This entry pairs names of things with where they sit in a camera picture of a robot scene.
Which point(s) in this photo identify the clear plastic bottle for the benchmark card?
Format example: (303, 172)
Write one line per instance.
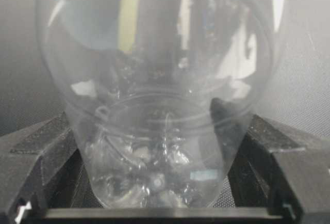
(159, 94)

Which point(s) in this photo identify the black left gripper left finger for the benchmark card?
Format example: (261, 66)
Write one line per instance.
(41, 166)

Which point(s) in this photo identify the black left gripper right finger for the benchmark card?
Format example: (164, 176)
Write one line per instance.
(273, 165)

